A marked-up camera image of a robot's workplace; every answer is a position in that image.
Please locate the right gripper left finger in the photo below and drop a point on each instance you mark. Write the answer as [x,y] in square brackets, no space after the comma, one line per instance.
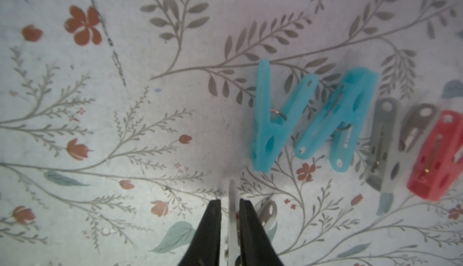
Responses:
[204,249]

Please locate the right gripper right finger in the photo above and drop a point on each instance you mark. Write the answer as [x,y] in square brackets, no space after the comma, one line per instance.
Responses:
[256,248]

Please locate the grey clothespin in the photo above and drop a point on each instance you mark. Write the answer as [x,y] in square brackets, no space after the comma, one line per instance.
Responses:
[396,139]
[267,215]

